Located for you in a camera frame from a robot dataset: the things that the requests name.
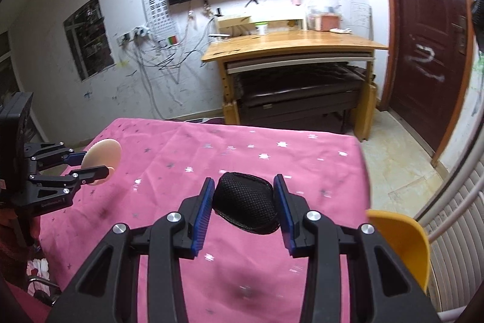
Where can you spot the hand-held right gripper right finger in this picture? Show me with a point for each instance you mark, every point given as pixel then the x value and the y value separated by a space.
pixel 285 221

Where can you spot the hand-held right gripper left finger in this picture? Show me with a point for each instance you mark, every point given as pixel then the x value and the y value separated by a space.
pixel 202 221

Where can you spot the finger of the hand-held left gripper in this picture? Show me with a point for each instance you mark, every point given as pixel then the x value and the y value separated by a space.
pixel 90 174
pixel 77 157

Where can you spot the black mesh pouch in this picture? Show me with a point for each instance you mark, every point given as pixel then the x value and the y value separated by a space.
pixel 245 202

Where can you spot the yellow plastic basin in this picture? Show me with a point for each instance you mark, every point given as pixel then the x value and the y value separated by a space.
pixel 400 243

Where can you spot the person's left forearm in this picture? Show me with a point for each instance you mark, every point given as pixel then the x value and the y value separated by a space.
pixel 15 232

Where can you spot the pink star tablecloth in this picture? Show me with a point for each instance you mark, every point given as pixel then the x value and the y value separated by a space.
pixel 158 171

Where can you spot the eye chart poster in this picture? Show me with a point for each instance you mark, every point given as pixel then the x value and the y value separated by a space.
pixel 157 12

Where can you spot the white louvered door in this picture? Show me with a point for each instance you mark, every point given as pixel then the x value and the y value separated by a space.
pixel 457 262

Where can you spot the wooden desk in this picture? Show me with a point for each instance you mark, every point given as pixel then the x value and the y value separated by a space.
pixel 295 41

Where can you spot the white flat device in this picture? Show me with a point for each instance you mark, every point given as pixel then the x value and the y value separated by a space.
pixel 219 37

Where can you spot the white jar green lid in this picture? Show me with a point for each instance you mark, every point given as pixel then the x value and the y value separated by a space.
pixel 261 29

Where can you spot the white cloth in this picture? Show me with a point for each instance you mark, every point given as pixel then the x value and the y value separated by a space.
pixel 340 30

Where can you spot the pink box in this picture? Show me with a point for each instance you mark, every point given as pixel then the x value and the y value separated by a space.
pixel 327 22

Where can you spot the white desk riser shelf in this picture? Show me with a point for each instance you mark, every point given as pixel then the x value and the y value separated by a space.
pixel 234 20

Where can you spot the transparent plastic container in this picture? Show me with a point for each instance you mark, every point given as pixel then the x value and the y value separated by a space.
pixel 321 7

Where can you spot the dark red door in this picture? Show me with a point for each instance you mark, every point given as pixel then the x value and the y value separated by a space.
pixel 423 5

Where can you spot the black hanging bag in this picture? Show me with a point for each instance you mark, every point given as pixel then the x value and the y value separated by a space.
pixel 478 7

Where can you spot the wall niche with shelves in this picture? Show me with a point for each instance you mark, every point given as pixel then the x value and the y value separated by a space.
pixel 89 39

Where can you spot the white wall socket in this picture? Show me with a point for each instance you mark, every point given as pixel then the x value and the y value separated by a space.
pixel 123 39

